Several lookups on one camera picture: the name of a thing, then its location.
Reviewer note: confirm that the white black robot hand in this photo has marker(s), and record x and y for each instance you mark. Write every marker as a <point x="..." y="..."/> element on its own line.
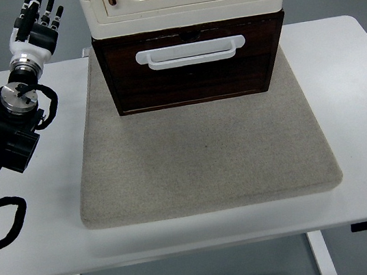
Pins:
<point x="30" y="46"/>

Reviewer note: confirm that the dark wooden drawer case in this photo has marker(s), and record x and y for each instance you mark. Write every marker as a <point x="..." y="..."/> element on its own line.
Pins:
<point x="97" y="53"/>

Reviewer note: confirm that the dark wooden drawer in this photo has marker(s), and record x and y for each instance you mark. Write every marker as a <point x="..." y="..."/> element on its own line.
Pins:
<point x="196" y="83"/>

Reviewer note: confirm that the beige fabric mat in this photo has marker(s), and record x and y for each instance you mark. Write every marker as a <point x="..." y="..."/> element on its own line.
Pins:
<point x="203" y="155"/>

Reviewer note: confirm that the small white table bracket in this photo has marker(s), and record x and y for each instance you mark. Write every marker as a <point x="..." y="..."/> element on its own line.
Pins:
<point x="85" y="52"/>

